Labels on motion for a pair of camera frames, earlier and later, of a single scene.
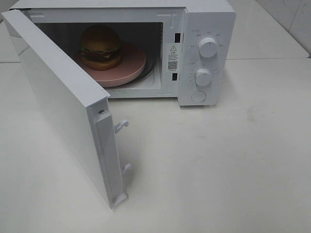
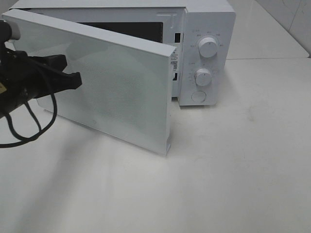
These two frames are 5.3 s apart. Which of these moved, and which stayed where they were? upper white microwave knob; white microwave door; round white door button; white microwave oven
Moved: white microwave door
Stayed: round white door button; upper white microwave knob; white microwave oven
